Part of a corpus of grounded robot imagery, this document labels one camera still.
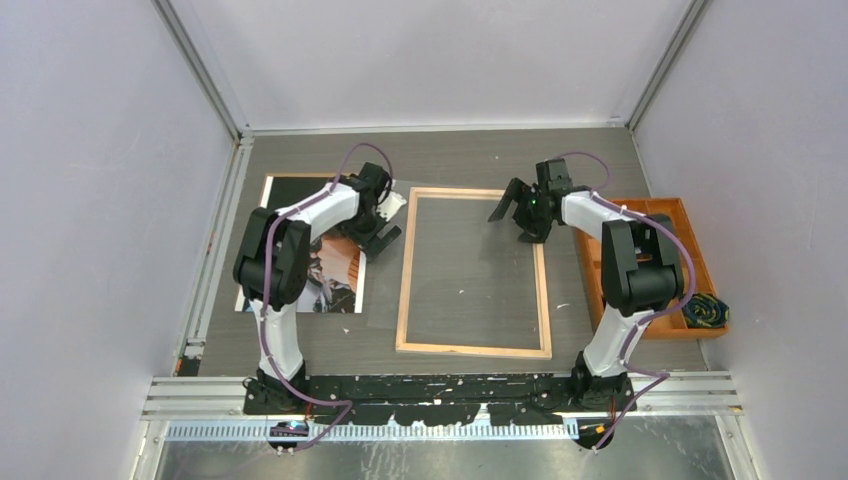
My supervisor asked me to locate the aluminium front rail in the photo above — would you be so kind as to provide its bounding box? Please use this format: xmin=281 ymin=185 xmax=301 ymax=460
xmin=141 ymin=372 xmax=743 ymax=443

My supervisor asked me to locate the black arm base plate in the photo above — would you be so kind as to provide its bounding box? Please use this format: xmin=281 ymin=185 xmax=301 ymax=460
xmin=241 ymin=372 xmax=635 ymax=427

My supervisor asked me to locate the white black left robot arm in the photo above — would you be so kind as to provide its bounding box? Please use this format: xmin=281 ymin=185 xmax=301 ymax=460
xmin=233 ymin=163 xmax=405 ymax=414

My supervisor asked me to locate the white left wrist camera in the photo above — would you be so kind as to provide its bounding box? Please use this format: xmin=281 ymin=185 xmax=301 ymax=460
xmin=376 ymin=191 xmax=407 ymax=222

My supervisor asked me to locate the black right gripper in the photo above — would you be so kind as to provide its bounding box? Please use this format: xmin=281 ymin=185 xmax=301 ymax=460
xmin=490 ymin=177 xmax=554 ymax=244

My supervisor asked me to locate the printed photo of people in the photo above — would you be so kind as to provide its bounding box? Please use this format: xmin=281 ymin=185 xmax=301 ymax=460
xmin=258 ymin=174 xmax=366 ymax=314

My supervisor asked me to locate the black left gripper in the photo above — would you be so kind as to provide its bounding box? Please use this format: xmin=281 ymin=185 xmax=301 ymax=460
xmin=336 ymin=205 xmax=402 ymax=261

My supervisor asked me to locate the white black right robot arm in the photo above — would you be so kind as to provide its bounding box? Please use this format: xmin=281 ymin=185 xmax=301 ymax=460
xmin=489 ymin=157 xmax=691 ymax=411

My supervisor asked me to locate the black yellow coiled roll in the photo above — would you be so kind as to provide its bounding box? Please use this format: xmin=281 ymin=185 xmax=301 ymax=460
xmin=682 ymin=293 xmax=730 ymax=329

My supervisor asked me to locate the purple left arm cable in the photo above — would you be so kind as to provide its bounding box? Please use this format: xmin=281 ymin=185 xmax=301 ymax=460
xmin=259 ymin=142 xmax=395 ymax=453

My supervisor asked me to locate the light wooden picture frame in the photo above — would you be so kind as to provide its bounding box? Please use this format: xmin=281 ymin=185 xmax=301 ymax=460
xmin=395 ymin=187 xmax=553 ymax=360

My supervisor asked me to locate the clear acrylic sheet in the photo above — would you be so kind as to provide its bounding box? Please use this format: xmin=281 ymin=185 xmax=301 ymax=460
xmin=364 ymin=181 xmax=549 ymax=337

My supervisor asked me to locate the orange compartment tray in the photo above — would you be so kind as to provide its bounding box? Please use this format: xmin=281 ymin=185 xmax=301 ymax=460
xmin=573 ymin=197 xmax=730 ymax=341

